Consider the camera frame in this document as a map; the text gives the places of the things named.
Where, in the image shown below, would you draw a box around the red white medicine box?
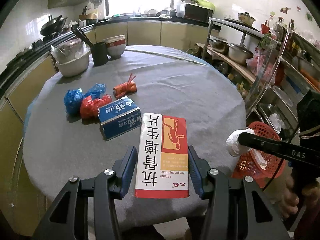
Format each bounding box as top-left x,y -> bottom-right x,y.
135,113 -> 189,199

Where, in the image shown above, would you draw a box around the white tissue ball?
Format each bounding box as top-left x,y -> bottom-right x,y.
226,128 -> 255,157

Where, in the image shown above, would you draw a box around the metal kitchen rack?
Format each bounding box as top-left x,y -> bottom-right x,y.
199,17 -> 319,140

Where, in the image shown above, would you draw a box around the person's right hand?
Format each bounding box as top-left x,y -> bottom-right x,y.
279,175 -> 319,222

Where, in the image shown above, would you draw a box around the red plastic basket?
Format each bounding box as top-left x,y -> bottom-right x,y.
232,121 -> 280,188

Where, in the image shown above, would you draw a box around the blue cardboard box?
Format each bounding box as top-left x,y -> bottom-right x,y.
98,96 -> 142,140

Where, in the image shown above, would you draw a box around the red plastic bag ball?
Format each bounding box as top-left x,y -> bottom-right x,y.
80,94 -> 112,119

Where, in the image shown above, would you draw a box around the steel pot on rack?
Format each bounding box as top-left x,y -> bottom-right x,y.
228,43 -> 253,66

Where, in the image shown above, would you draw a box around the blue plastic bag ball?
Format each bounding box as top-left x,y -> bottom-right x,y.
63,88 -> 84,115

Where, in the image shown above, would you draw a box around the orange tied plastic bag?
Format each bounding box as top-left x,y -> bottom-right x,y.
113,73 -> 137,99

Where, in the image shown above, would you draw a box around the pot on rack top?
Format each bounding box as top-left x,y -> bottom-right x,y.
238,12 -> 255,26

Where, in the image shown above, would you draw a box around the black chopstick holder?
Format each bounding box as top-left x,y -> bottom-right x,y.
71,24 -> 108,67

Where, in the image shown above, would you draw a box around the stacked red white bowls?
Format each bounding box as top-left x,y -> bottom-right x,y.
104,35 -> 126,59

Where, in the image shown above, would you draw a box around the black microwave oven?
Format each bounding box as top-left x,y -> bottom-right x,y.
183,3 -> 214,22

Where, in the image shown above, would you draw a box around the black wok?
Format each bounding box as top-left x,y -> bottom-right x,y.
40,15 -> 67,36

